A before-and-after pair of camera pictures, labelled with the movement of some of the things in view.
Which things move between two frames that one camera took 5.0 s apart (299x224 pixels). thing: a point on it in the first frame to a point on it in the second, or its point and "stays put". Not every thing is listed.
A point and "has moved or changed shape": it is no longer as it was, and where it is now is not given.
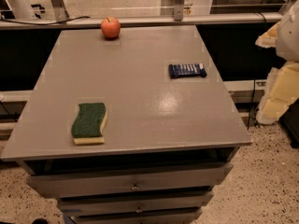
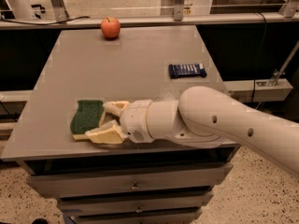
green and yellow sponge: x=88 y=126 has moved or changed shape
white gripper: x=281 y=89 to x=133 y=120
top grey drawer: x=49 y=186 stays put
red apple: x=110 y=27 stays put
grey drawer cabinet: x=134 y=130 stays put
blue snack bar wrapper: x=186 y=69 stays put
